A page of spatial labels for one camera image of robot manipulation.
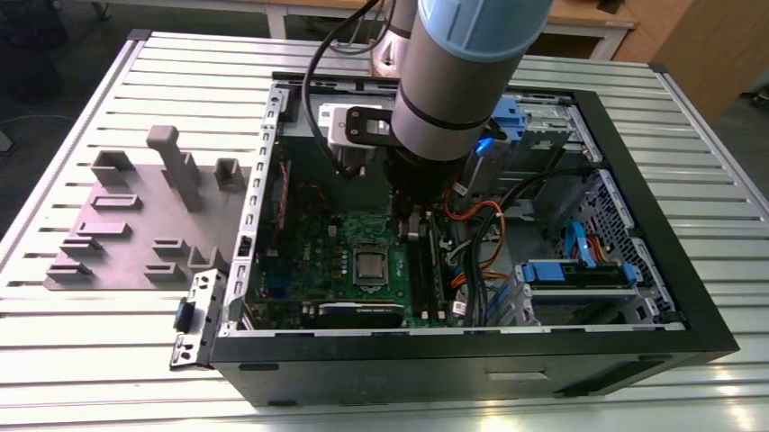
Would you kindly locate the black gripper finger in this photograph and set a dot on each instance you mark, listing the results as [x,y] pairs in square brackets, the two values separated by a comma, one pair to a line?
[412,222]

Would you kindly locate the silver square CPU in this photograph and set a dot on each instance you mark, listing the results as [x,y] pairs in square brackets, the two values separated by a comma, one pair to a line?
[370,265]

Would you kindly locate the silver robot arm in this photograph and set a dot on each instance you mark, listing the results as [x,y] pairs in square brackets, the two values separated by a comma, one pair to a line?
[456,67]

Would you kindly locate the black RAM slot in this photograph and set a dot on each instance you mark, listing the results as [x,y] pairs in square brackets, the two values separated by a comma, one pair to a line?
[434,270]
[416,279]

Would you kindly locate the green motherboard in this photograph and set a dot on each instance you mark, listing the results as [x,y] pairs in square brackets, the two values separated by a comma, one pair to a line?
[317,245]

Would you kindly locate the grey power supply unit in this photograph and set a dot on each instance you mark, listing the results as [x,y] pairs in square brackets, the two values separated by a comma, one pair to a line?
[312,180]

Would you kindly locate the grey metal drive cage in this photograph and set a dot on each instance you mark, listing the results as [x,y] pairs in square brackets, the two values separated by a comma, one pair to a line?
[534,155]

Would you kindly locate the blue plastic disk carrier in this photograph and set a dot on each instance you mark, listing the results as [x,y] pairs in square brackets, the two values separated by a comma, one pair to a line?
[515,119]

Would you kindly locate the black graphics card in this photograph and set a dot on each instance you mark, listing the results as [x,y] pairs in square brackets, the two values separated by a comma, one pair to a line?
[360,312]

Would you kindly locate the hard disk in blue carrier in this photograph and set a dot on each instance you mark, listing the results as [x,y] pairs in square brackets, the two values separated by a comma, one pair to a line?
[543,272]

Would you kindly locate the blue VGA port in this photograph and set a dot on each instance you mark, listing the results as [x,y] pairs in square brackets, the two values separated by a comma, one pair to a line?
[277,288]

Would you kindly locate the grey metal disk bay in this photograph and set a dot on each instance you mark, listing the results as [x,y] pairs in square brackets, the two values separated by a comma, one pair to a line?
[579,294]

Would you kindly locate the black PC case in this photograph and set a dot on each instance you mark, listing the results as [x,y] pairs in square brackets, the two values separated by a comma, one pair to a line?
[420,373]

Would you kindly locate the grey parts rack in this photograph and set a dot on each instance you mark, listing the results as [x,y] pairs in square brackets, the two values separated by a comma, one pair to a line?
[149,225]

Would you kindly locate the wooden desk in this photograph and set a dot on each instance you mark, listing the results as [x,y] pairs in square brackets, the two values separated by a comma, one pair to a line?
[591,18]

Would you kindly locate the wooden cabinet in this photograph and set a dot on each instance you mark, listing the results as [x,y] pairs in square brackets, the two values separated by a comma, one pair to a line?
[697,54]

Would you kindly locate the black chair base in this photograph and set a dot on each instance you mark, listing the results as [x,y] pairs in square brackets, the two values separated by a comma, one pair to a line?
[758,94]

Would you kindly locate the black office chair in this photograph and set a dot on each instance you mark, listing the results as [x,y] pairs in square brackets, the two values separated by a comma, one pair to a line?
[29,54]

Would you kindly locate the grey metal retainer bracket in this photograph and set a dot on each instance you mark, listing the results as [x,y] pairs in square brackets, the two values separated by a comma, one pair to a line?
[200,288]

